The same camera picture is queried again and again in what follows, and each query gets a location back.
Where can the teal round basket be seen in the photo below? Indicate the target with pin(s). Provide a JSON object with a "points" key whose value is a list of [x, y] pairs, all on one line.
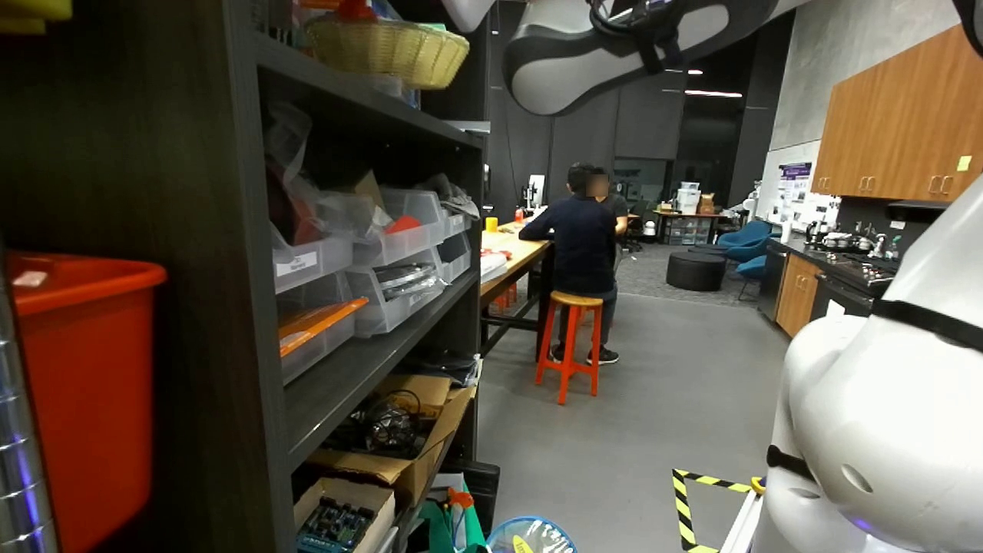
{"points": [[531, 539]]}

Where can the wooden base cabinet counter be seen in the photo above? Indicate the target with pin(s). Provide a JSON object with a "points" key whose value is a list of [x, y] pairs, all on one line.
{"points": [[801, 297]]}

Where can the orange toy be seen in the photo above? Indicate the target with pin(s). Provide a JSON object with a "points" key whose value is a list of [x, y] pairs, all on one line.
{"points": [[357, 10]]}

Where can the green plastic item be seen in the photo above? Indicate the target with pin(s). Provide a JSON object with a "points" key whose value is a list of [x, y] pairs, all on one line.
{"points": [[450, 525]]}

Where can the black round ottoman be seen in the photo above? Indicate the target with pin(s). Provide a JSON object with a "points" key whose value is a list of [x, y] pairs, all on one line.
{"points": [[695, 268]]}

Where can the clear plastic storage bin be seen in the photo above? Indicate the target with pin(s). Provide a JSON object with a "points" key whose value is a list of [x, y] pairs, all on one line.
{"points": [[394, 308], [406, 244], [308, 266], [314, 353], [454, 260], [454, 220]]}

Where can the dark parts in box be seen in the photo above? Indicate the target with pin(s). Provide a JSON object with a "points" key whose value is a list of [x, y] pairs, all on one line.
{"points": [[386, 427]]}

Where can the purple white wall poster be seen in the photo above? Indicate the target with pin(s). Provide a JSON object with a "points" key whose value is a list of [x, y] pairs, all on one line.
{"points": [[792, 196]]}

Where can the crumpled clear plastic wrap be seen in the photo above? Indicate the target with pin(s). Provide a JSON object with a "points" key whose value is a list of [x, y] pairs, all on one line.
{"points": [[451, 196]]}

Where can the small cardboard box black crate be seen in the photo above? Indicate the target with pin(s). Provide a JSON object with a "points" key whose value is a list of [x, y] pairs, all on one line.
{"points": [[357, 492]]}

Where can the white metal rail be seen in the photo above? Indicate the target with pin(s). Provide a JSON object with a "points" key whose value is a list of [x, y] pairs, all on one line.
{"points": [[742, 525]]}

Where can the white background container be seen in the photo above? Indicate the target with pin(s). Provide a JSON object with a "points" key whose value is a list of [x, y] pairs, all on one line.
{"points": [[689, 197]]}

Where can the ceiling strip light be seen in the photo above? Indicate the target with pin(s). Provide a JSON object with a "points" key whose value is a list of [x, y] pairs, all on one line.
{"points": [[712, 94]]}

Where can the white flat packet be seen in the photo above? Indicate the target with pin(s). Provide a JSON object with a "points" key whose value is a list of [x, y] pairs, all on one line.
{"points": [[394, 94]]}

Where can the seated person dark shirt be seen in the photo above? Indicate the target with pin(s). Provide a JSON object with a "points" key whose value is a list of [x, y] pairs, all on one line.
{"points": [[579, 248]]}

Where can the white tabletop device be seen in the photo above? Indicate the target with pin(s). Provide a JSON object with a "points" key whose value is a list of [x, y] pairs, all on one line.
{"points": [[536, 196]]}

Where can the large yellow plastic bin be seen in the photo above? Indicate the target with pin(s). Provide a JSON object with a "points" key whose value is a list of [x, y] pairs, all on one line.
{"points": [[31, 7]]}

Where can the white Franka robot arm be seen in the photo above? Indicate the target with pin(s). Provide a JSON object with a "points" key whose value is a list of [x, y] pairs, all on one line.
{"points": [[893, 431]]}

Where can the orange plastic bin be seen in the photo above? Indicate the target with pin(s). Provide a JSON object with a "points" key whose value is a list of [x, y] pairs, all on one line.
{"points": [[89, 410]]}

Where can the orange shelf item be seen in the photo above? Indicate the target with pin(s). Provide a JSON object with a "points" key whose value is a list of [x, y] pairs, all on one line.
{"points": [[319, 4]]}

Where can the yellow wicker basket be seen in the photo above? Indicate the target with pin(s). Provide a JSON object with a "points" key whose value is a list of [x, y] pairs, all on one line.
{"points": [[394, 56]]}

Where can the wooden top work table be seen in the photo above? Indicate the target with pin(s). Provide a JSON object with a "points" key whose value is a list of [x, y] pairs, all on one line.
{"points": [[515, 256]]}

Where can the yellow cup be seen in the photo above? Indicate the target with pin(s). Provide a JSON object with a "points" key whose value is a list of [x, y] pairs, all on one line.
{"points": [[492, 223]]}

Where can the blue lounge chair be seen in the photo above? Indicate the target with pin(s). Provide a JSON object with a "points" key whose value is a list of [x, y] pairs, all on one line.
{"points": [[744, 242], [753, 266]]}

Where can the large open cardboard box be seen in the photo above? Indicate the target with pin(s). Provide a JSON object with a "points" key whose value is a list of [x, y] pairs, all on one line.
{"points": [[418, 455]]}

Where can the wooden wall cabinet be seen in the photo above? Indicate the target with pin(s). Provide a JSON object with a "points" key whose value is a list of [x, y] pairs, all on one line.
{"points": [[893, 132]]}

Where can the person with black hair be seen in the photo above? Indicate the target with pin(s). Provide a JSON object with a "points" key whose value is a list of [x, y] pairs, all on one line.
{"points": [[612, 196]]}

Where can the dark shelf unit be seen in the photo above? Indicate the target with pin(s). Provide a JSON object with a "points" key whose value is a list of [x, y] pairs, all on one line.
{"points": [[155, 155]]}

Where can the orange flat strip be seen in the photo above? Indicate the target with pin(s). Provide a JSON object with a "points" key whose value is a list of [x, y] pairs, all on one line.
{"points": [[319, 323]]}

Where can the clear plastic bags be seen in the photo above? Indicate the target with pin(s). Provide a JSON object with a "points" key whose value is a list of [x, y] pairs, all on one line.
{"points": [[304, 201]]}

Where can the orange metal stool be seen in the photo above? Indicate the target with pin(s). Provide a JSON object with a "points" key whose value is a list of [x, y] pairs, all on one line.
{"points": [[565, 385], [505, 297]]}

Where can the silver countertop appliance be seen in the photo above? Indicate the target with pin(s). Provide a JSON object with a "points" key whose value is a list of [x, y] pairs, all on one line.
{"points": [[847, 237]]}

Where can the shiny metal parts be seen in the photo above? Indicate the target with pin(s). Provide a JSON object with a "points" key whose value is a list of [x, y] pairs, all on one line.
{"points": [[410, 280]]}

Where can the small red item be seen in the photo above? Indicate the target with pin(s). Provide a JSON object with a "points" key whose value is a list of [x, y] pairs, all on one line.
{"points": [[402, 223]]}

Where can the yellow black hazard tape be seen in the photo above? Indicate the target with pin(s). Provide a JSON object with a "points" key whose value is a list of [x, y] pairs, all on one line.
{"points": [[682, 511]]}

